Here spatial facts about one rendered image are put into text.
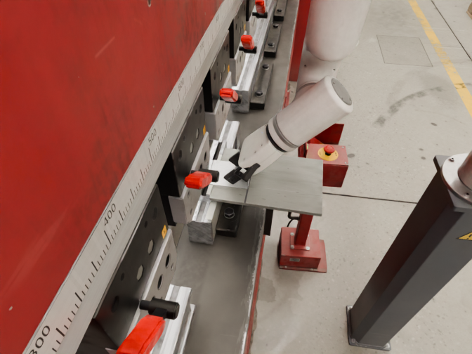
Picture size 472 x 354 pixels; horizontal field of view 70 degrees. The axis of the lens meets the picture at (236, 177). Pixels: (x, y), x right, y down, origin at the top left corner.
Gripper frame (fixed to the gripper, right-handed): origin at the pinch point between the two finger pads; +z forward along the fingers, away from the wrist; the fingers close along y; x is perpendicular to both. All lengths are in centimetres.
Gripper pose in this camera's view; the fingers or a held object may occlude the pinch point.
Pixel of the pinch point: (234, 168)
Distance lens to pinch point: 83.2
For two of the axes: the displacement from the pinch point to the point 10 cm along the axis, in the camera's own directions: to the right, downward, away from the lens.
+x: 7.5, 5.4, 3.8
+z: -6.3, 4.4, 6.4
